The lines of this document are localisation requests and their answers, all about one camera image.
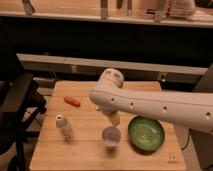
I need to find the small clear plastic bottle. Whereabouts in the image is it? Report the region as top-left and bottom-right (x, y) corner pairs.
(56, 114), (72, 142)

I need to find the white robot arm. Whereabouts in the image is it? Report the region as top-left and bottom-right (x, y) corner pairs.
(89, 68), (213, 134)

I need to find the white paper cup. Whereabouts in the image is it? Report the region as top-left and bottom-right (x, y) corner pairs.
(101, 126), (121, 150)

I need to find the green bowl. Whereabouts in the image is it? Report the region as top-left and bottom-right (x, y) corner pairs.
(128, 116), (165, 152)

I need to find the orange snack packet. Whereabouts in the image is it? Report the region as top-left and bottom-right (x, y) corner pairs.
(64, 97), (80, 107)

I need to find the black office chair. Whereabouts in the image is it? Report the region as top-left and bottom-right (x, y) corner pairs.
(0, 55), (46, 171)

